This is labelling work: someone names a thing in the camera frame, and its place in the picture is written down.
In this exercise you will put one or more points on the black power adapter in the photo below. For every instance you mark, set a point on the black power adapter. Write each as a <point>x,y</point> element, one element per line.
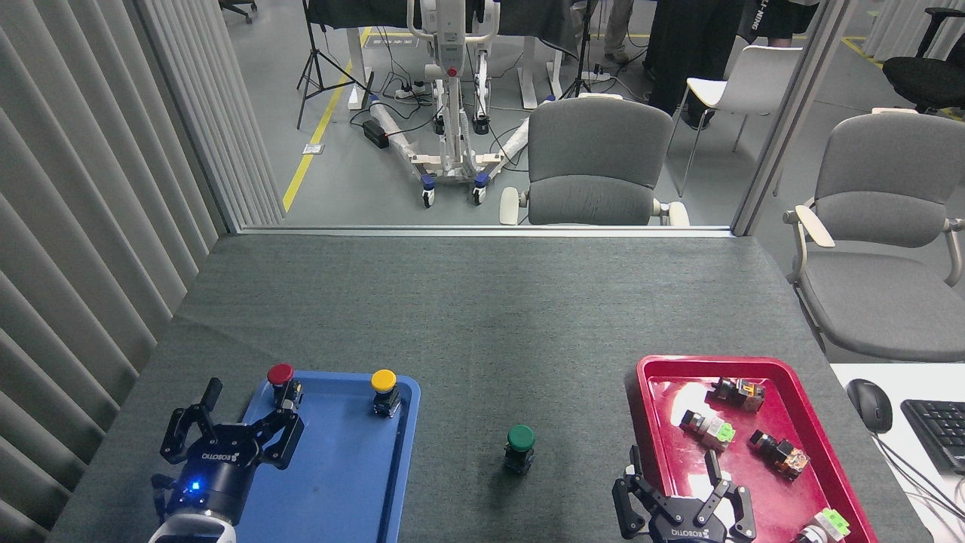
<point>375,133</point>

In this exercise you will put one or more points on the white switch with green cap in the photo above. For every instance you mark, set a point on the white switch with green cap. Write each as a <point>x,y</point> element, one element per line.
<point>825,524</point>

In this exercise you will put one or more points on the black orange switch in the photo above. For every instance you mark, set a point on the black orange switch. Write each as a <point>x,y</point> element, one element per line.
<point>780,454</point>
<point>735,392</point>

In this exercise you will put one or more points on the white stand on wheels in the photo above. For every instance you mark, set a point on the white stand on wheels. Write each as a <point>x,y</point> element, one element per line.
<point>451,113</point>

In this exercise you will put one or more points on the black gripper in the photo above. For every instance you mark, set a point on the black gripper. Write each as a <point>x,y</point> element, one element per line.
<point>215,475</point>
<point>682,528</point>

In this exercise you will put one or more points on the white power strip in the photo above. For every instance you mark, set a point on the white power strip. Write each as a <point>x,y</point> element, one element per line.
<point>411,91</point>

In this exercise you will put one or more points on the black office chair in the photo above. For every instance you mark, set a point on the black office chair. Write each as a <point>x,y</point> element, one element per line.
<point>923,75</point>
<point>240,7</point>

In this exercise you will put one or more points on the red push button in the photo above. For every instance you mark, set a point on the red push button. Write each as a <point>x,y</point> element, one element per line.
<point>280,374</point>

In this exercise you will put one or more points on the blue plastic tray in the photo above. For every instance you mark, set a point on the blue plastic tray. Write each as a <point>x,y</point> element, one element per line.
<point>347,475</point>

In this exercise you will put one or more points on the grey switch with green cap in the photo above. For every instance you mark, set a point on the grey switch with green cap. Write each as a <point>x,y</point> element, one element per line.
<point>709,430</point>

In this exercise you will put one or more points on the yellow push button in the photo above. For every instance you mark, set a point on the yellow push button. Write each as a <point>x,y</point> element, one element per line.
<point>384,380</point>

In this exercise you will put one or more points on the silver post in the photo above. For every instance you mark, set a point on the silver post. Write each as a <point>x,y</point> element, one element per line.
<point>791,113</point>

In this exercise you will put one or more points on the black computer mouse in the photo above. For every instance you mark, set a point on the black computer mouse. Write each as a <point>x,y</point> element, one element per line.
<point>869,403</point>

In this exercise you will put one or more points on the black tripod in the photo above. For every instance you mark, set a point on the black tripod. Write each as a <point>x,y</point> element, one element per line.
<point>313,60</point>
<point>582,53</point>

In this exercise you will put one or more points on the desk with black cloth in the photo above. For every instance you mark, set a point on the desk with black cloth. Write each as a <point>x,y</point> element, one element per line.
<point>528,19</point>

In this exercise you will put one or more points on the white desk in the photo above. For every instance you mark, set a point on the white desk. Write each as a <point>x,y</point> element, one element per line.
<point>905,520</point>

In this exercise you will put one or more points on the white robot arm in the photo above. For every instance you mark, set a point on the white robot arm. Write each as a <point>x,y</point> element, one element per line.
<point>188,532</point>

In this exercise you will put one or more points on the grey slatted partition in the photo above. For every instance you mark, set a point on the grey slatted partition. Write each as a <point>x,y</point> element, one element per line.
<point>98,226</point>

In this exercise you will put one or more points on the white plastic chair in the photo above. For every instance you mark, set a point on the white plastic chair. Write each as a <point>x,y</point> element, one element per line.
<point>754,79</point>

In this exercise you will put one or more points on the green push button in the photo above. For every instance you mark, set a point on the green push button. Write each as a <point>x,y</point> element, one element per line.
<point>520,437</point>

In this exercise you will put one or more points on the red plastic tray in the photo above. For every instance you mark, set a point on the red plastic tray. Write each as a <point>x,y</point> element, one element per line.
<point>784,490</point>

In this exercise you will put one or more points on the black keyboard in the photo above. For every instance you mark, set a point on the black keyboard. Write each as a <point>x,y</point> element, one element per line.
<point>938,434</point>

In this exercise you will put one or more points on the grey chair with cream armrests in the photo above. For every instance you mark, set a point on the grey chair with cream armrests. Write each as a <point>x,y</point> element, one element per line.
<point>595,151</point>
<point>882,286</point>

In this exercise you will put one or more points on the person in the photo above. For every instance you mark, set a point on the person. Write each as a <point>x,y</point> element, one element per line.
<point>617,30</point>
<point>690,45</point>

